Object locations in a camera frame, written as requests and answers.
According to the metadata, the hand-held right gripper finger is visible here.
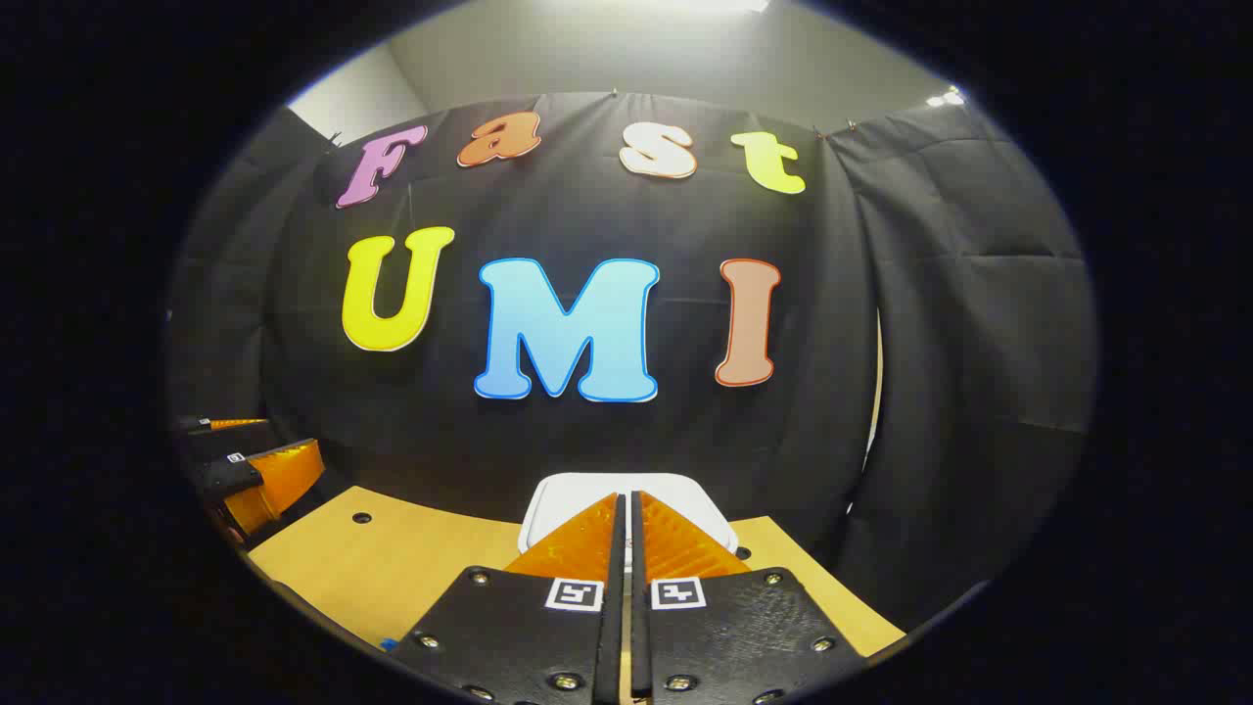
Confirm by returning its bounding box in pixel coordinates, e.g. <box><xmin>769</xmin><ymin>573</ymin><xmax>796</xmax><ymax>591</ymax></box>
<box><xmin>392</xmin><ymin>493</ymin><xmax>627</xmax><ymax>705</ymax></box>
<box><xmin>629</xmin><ymin>490</ymin><xmax>867</xmax><ymax>705</ymax></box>

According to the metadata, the white desktop garbage bin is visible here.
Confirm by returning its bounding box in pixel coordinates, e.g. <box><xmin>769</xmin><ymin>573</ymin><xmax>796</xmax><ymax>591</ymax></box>
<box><xmin>517</xmin><ymin>473</ymin><xmax>741</xmax><ymax>556</ymax></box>

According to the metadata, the wooden desktop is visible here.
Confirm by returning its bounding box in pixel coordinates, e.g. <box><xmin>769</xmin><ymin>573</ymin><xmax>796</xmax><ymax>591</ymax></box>
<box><xmin>250</xmin><ymin>487</ymin><xmax>906</xmax><ymax>659</ymax></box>

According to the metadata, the black backdrop cloth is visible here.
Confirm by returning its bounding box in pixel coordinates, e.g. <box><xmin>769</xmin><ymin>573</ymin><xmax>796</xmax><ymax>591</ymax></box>
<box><xmin>166</xmin><ymin>91</ymin><xmax>1097</xmax><ymax>628</ymax></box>

